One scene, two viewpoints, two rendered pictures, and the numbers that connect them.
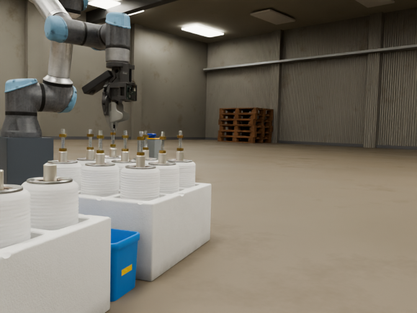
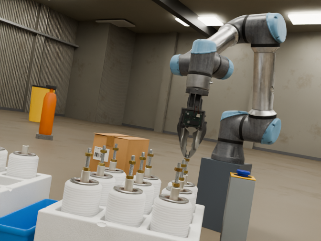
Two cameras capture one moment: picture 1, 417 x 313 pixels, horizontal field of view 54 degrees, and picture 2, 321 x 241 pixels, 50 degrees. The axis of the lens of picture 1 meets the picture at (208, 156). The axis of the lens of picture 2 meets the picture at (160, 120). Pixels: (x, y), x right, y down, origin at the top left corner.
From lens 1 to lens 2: 125 cm
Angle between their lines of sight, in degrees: 79
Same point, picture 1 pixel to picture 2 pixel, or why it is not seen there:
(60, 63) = (256, 96)
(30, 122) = (226, 148)
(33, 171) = (216, 191)
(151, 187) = (67, 200)
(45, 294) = not seen: outside the picture
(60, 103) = (255, 134)
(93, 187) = not seen: hidden behind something
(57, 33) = (172, 68)
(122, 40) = (193, 65)
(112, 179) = not seen: hidden behind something
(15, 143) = (206, 163)
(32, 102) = (231, 131)
